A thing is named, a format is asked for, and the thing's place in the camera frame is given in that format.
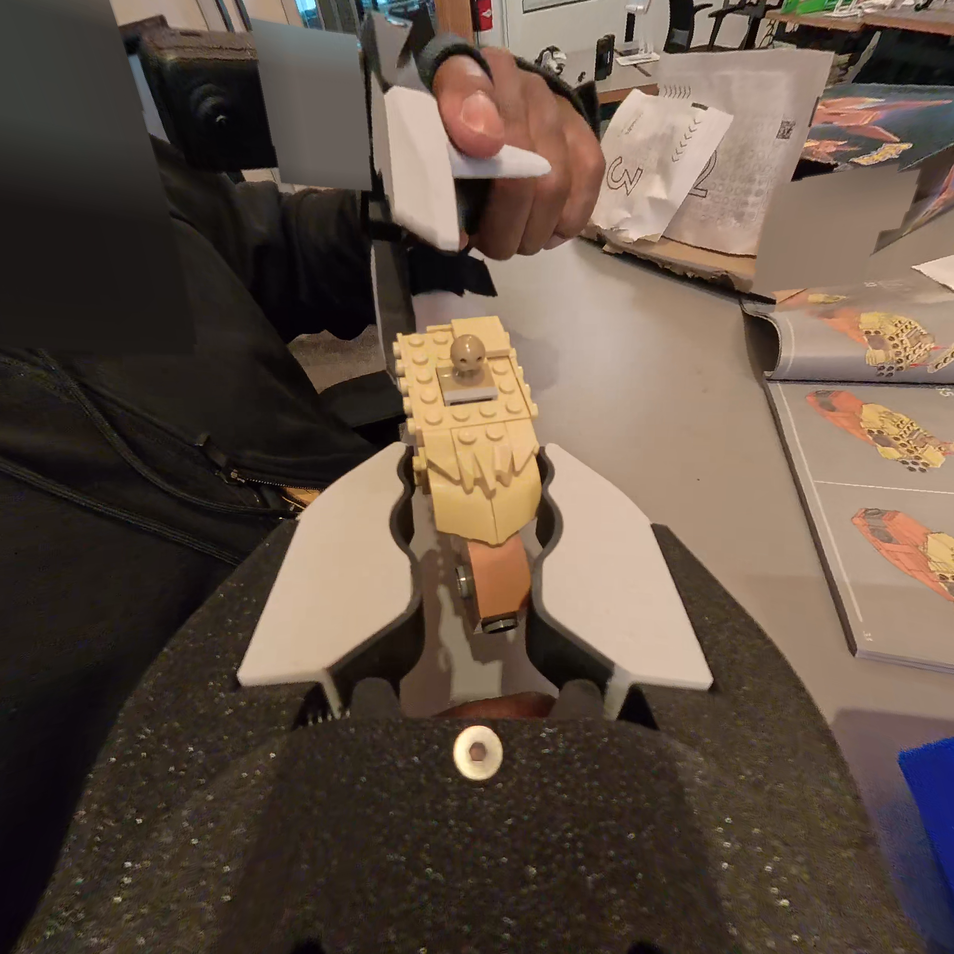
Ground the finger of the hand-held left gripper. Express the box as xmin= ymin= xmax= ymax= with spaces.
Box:
xmin=370 ymin=84 xmax=553 ymax=254

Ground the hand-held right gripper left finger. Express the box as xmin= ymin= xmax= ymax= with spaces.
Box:
xmin=238 ymin=443 xmax=429 ymax=691

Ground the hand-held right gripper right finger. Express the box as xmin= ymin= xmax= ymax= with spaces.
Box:
xmin=528 ymin=443 xmax=715 ymax=696

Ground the tan brick model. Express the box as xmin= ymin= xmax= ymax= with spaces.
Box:
xmin=391 ymin=315 xmax=542 ymax=636

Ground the blue plastic bin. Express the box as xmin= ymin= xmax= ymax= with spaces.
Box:
xmin=896 ymin=734 xmax=954 ymax=898

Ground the person's left forearm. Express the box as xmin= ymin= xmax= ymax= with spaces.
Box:
xmin=147 ymin=139 xmax=392 ymax=347

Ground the grey desk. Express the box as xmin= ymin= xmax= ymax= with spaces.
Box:
xmin=291 ymin=60 xmax=954 ymax=954

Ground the person's black jacket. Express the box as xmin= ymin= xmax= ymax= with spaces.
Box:
xmin=0 ymin=142 xmax=411 ymax=954

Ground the grey instruction booklet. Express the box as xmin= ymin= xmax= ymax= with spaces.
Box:
xmin=741 ymin=275 xmax=954 ymax=673

